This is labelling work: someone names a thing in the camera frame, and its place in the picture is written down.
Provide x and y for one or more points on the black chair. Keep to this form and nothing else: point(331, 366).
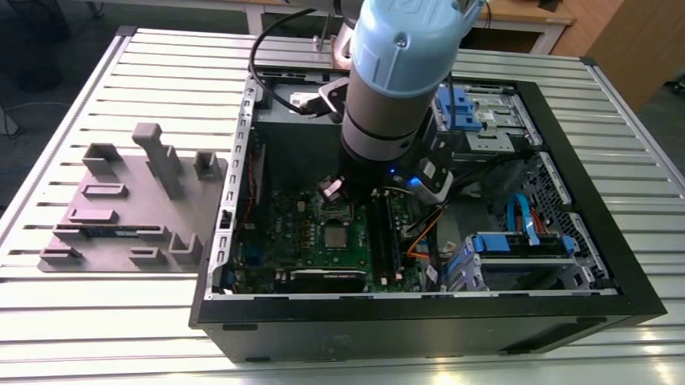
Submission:
point(37, 48)

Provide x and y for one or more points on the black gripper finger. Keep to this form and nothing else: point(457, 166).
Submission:
point(332, 192)

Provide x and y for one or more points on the wooden cabinet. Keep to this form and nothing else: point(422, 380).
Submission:
point(632, 48)

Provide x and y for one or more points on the green Dell motherboard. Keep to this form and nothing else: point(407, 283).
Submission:
point(288, 240)

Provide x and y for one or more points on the wooden desk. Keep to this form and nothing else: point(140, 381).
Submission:
point(535, 16)

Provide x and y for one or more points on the blue plastic bay latch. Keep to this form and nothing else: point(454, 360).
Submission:
point(459, 112)

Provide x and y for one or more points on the CPU socket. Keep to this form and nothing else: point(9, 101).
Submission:
point(338, 224)

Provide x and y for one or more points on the silver CPU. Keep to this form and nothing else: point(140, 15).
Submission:
point(336, 238)

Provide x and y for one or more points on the black PC case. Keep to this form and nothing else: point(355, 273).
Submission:
point(374, 321)

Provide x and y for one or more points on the metal drive cage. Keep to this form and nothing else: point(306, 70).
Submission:
point(486, 142)

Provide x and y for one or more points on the black RAM slot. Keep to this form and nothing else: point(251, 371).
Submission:
point(391, 236)
point(383, 236)
point(375, 236)

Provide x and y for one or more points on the metal disk bay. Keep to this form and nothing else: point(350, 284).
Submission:
point(535, 262)

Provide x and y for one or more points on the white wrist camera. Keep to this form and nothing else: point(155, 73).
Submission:
point(332, 96)
point(433, 180)

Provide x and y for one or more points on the white frame table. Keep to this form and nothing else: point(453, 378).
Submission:
point(252, 18)

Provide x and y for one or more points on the grey power supply unit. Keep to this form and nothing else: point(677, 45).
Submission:
point(294, 152)

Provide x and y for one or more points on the empty blue disk carrier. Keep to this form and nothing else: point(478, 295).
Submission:
point(454, 272)

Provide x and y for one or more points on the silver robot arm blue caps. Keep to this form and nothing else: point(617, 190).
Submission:
point(384, 100)

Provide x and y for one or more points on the graphics card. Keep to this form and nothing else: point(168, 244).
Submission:
point(326, 278)

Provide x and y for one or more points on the grey parts rack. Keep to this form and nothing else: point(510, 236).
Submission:
point(139, 200)

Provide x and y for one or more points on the hard disk in blue carrier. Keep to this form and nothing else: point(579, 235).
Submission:
point(494, 243)

